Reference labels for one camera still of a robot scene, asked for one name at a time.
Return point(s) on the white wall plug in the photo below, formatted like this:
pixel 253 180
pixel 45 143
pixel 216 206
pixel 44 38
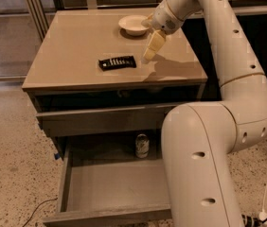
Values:
pixel 263 217

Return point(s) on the black rxbar chocolate wrapper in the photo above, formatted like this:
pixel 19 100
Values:
pixel 117 63

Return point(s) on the white can in drawer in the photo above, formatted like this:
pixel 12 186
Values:
pixel 142 145

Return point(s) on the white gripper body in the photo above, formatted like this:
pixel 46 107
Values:
pixel 165 19

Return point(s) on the grey drawer cabinet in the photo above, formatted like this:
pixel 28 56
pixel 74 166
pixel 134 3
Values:
pixel 65 75

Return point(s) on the closed grey top drawer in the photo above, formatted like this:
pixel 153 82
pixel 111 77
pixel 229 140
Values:
pixel 80 122

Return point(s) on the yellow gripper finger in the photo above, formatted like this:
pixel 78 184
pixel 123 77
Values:
pixel 155 43
pixel 147 22

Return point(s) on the white ceramic bowl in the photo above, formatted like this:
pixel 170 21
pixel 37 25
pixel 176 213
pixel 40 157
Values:
pixel 132 25

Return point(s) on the black power strip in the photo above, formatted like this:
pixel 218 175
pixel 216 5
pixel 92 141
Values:
pixel 250 221

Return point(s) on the open grey middle drawer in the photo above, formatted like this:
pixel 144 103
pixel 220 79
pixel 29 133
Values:
pixel 104 184

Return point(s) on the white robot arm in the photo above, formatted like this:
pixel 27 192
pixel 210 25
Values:
pixel 197 137

